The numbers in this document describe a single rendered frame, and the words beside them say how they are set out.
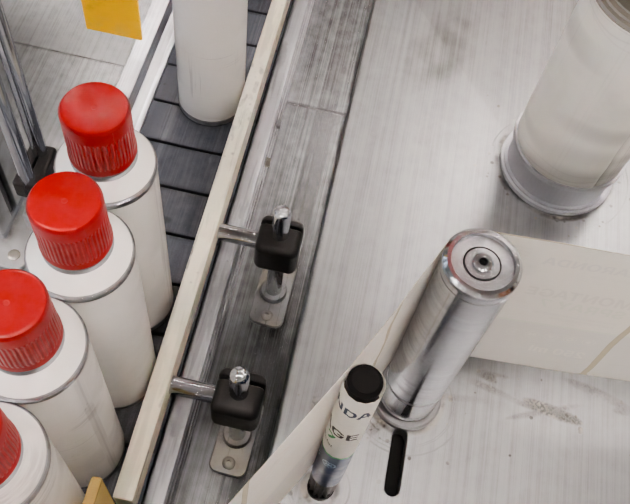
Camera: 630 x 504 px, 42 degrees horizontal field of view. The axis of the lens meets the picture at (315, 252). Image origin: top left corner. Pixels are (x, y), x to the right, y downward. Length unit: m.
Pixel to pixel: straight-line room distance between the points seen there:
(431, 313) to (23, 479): 0.20
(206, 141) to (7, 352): 0.33
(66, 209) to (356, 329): 0.26
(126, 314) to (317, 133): 0.33
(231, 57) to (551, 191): 0.25
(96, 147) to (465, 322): 0.19
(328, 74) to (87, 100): 0.39
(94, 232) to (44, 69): 0.41
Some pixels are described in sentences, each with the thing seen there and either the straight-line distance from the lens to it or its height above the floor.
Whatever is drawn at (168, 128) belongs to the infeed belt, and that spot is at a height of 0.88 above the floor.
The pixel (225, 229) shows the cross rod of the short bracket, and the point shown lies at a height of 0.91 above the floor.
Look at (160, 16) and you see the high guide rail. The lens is 0.61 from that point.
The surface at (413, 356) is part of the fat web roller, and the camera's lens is 0.46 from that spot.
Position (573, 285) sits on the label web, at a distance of 0.45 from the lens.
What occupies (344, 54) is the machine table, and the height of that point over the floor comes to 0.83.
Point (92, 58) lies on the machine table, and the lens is 0.77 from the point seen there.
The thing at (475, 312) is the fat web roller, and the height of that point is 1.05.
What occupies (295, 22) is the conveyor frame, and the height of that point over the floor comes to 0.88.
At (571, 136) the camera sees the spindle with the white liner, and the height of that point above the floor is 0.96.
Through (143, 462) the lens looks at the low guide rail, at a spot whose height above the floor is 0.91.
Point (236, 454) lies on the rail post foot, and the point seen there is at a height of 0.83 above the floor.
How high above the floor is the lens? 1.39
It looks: 60 degrees down
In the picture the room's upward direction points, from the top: 11 degrees clockwise
